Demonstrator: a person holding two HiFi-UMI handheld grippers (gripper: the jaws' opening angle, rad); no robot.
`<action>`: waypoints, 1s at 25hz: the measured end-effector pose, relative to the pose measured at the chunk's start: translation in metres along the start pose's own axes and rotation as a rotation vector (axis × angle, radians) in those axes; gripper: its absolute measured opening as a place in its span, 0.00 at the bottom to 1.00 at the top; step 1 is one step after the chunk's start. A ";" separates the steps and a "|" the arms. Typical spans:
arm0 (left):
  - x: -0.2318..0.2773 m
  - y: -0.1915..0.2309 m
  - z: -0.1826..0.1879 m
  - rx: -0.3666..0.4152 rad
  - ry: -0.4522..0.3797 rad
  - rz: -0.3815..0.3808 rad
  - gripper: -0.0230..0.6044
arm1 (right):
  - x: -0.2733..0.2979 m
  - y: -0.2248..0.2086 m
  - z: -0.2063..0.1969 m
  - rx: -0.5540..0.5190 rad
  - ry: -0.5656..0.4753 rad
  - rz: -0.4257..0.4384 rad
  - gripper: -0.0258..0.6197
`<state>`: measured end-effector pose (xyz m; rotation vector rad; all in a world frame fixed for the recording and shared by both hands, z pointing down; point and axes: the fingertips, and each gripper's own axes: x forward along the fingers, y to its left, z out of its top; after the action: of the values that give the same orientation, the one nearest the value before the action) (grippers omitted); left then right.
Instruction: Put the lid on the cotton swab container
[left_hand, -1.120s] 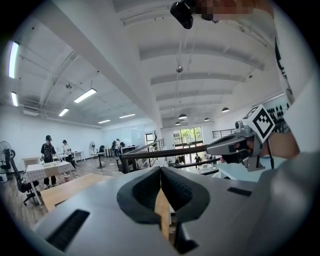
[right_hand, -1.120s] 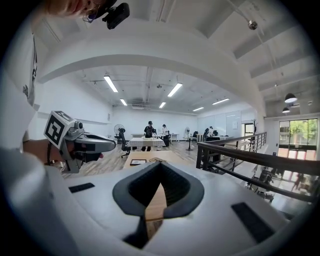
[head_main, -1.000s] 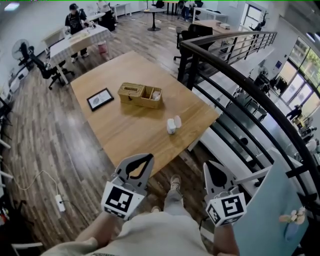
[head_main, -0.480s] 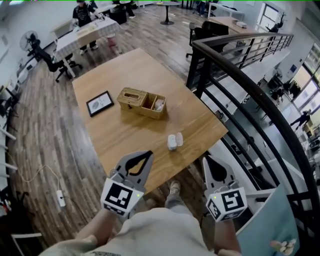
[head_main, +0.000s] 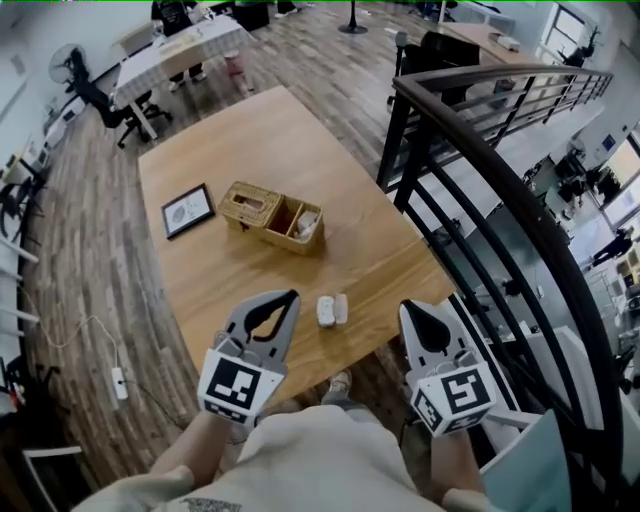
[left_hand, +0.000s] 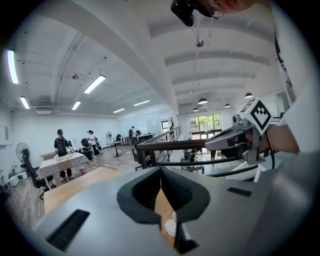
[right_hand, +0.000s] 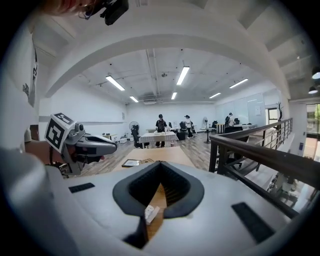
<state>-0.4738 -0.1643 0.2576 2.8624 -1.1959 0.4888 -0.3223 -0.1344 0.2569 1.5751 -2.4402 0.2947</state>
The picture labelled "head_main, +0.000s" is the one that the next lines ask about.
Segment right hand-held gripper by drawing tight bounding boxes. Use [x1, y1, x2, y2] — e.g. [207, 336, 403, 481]
[397, 298, 497, 437]

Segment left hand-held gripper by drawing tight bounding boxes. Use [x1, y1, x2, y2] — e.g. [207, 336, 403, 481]
[196, 289, 302, 427]

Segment white cotton swab container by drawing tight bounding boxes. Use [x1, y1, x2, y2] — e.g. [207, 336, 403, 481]
[315, 295, 338, 330]

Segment person's right forearm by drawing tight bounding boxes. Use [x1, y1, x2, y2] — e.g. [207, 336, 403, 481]
[428, 428, 487, 496]

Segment person's left forearm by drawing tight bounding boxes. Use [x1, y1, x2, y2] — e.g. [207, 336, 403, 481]
[148, 409, 251, 484]

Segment person's shoe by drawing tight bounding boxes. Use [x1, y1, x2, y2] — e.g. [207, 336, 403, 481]
[328, 368, 354, 397]

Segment woven wicker tissue basket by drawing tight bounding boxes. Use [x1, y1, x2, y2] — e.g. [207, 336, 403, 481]
[217, 180, 327, 258]

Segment white packets in basket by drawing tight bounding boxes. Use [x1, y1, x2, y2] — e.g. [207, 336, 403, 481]
[296, 209, 321, 240]

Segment black framed picture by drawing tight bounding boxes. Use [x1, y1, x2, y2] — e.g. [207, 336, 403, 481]
[160, 182, 217, 242]

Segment person's beige shirt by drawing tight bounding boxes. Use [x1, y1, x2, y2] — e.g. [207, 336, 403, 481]
[69, 403, 506, 512]

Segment black metal railing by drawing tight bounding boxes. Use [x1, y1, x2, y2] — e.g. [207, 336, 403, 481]
[375, 63, 627, 506]

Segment white power strip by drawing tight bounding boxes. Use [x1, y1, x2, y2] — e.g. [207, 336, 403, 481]
[110, 366, 131, 402]

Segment pale blue chair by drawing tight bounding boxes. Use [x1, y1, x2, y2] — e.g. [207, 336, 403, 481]
[478, 408, 572, 512]

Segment pink small bin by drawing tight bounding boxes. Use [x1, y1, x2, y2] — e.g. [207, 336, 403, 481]
[223, 51, 247, 82]

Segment table with checked cloth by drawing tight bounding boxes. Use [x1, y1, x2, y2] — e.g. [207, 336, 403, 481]
[111, 18, 257, 142]

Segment black mesh office chair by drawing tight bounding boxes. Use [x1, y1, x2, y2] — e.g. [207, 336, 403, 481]
[387, 29, 482, 109]

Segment light wooden desk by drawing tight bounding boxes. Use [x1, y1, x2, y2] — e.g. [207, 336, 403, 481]
[438, 20, 551, 69]

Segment white box on desk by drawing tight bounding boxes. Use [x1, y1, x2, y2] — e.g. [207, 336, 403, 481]
[487, 31, 522, 52]

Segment black round stand base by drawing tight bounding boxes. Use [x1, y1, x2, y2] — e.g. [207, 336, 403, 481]
[337, 0, 370, 36]

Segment black standing fan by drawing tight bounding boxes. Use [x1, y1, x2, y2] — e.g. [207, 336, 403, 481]
[48, 42, 85, 84]

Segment white power cable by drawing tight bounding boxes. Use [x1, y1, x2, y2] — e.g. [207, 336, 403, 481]
[19, 289, 121, 371]

